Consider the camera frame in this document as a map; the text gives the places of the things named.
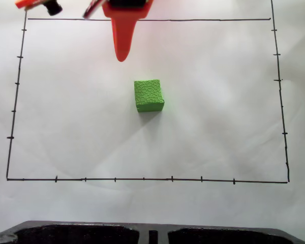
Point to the green textured foam block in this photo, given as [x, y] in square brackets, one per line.
[148, 95]

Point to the white sheet with drawn rectangle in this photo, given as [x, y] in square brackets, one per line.
[206, 139]

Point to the black moulded tray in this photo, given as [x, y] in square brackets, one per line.
[66, 233]

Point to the orange-framed wrist camera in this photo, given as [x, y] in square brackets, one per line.
[52, 7]

